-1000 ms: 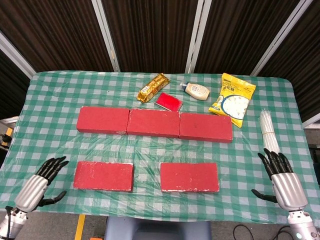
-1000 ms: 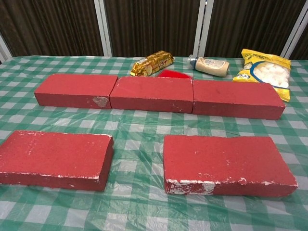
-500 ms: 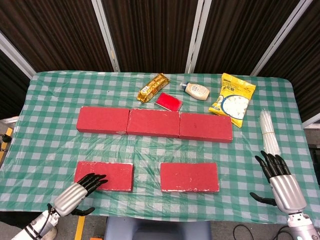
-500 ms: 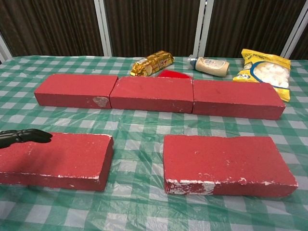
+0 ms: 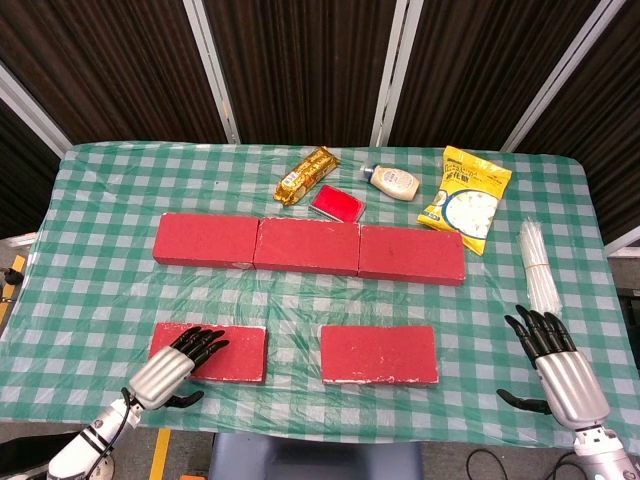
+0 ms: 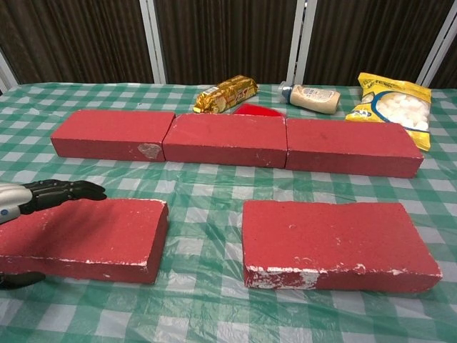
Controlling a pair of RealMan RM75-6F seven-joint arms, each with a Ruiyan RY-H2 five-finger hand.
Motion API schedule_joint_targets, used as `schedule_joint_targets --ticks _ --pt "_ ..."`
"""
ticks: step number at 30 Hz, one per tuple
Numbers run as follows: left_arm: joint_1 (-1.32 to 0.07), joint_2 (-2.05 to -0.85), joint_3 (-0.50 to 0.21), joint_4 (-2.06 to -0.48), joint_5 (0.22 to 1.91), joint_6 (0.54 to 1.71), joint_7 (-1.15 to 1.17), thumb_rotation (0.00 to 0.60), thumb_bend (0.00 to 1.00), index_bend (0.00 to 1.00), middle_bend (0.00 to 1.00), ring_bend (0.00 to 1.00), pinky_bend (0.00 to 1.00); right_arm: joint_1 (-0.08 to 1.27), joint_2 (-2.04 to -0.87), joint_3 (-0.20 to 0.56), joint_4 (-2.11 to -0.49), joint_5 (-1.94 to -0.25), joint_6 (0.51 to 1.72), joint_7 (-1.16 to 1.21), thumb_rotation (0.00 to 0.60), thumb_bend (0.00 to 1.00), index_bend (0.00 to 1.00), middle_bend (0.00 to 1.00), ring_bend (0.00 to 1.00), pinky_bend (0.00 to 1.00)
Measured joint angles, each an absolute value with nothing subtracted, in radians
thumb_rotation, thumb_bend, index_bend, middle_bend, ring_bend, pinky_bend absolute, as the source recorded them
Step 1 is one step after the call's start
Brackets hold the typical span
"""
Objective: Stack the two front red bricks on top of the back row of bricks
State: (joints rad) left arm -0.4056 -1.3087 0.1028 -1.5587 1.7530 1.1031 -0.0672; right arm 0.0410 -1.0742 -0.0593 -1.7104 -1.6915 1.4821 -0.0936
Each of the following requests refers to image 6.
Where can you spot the mayonnaise squeeze bottle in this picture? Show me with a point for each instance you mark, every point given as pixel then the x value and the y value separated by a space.
pixel 314 98

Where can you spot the white partition post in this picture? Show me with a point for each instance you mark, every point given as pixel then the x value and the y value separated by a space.
pixel 153 39
pixel 437 46
pixel 7 76
pixel 301 39

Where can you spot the gold biscuit pack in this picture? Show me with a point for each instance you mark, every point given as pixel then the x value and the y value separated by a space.
pixel 225 94

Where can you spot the yellow snack bag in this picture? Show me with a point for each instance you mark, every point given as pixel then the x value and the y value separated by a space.
pixel 396 103

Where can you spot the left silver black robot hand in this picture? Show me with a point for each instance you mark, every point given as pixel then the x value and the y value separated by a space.
pixel 16 200

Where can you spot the green checked tablecloth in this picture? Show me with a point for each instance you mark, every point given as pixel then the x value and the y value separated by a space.
pixel 200 314

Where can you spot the red brick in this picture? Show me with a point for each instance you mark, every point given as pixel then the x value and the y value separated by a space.
pixel 332 239
pixel 110 130
pixel 350 144
pixel 225 137
pixel 107 236

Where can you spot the red plate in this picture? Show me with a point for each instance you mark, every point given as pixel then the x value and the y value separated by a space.
pixel 257 110

